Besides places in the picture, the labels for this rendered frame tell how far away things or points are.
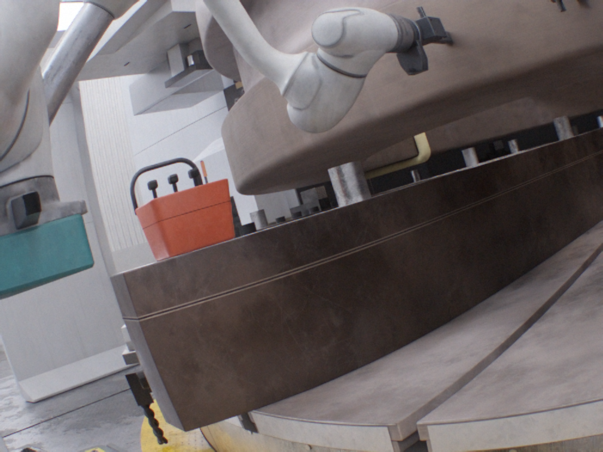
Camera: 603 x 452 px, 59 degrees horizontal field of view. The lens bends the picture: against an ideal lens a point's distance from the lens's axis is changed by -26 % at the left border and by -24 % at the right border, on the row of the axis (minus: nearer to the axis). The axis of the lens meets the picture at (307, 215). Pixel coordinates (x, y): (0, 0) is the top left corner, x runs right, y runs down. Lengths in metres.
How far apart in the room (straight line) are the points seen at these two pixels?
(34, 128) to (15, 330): 3.55
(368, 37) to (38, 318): 3.53
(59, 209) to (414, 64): 0.80
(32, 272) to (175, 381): 0.76
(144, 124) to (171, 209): 5.48
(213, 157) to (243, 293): 4.24
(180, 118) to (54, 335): 3.00
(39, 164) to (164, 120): 5.91
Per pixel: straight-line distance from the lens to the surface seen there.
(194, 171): 1.50
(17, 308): 4.24
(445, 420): 1.02
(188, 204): 1.40
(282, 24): 2.18
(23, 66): 0.56
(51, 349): 4.34
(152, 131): 6.74
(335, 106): 1.21
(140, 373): 2.08
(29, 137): 0.68
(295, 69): 1.20
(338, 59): 1.16
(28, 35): 0.54
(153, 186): 1.45
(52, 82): 1.34
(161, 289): 1.35
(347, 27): 1.10
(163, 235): 1.38
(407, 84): 1.52
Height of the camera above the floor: 0.69
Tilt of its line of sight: level
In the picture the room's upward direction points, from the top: 17 degrees counter-clockwise
